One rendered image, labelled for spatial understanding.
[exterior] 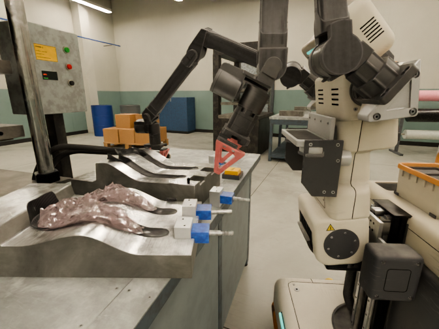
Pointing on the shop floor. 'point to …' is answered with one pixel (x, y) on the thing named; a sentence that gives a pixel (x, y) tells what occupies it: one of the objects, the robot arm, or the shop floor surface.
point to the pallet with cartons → (122, 129)
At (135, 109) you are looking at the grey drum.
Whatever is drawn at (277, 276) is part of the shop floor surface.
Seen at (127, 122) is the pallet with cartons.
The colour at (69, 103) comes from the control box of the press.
